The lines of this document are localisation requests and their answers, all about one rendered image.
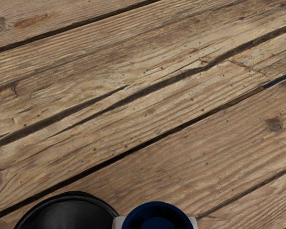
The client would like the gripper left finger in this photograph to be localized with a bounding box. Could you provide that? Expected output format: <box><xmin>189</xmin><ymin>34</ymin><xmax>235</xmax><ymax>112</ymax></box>
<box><xmin>112</xmin><ymin>216</ymin><xmax>126</xmax><ymax>229</ymax></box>

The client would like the dark blue cup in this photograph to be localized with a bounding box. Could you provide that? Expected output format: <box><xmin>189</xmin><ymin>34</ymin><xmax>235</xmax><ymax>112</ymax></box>
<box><xmin>123</xmin><ymin>202</ymin><xmax>192</xmax><ymax>229</ymax></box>

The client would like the black round bowl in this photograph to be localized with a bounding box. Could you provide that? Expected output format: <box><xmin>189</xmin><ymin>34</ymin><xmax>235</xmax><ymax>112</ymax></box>
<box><xmin>13</xmin><ymin>191</ymin><xmax>120</xmax><ymax>229</ymax></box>

